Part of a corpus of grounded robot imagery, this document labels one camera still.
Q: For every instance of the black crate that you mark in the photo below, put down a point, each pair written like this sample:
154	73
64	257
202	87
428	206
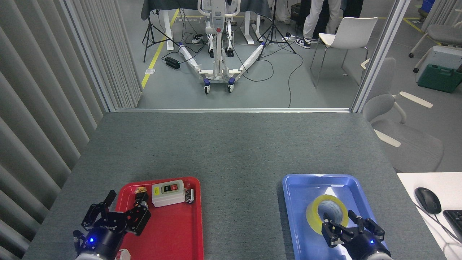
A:
296	11

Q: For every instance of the white desk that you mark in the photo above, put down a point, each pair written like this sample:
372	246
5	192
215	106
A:
408	187

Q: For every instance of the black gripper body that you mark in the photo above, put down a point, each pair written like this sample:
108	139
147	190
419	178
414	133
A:
364	245
99	242

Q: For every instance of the yellow tape roll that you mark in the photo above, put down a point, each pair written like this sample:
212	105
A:
312	215

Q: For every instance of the grey office chair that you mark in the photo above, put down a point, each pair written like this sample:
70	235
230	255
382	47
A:
445	34

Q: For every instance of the black keyboard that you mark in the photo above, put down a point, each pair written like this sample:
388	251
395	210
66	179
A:
455	222

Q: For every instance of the silver frame rail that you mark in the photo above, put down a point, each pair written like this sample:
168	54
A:
231	110

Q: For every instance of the grey armchair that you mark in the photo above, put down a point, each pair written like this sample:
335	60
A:
408	144

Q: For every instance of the grey on-off switch box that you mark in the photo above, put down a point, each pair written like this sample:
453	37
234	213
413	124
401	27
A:
168	194

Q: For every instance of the small black terminal block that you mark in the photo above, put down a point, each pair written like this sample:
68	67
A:
189	196

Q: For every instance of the black tripod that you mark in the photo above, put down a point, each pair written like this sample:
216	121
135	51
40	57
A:
274	29
149	29

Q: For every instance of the black computer mouse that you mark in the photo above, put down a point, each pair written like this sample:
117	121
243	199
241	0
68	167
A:
427	200

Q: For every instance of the white floor label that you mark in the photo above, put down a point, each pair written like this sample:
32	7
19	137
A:
150	71

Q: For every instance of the blue plastic tray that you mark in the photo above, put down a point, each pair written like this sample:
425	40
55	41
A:
296	224

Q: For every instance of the white stand on wheels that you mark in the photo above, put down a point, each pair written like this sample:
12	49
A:
217	54

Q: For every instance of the green plastic case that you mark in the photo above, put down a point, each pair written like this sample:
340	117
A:
438	77

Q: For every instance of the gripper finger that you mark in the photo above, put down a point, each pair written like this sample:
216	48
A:
142	216
111	196
332	234
368	225

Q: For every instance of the person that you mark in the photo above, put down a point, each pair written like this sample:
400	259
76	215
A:
316	18
283	11

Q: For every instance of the red plastic tray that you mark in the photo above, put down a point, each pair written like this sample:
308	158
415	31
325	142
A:
173	231

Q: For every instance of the white plastic chair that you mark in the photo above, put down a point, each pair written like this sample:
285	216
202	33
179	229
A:
352	32

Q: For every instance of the silver frame post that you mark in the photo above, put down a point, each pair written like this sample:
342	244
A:
86	54
379	54

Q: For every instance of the black orange push button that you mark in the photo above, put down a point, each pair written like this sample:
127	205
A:
140	189

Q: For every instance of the black power brick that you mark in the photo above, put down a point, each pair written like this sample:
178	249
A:
172	63

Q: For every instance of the blue bin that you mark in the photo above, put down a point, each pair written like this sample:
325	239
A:
428	5

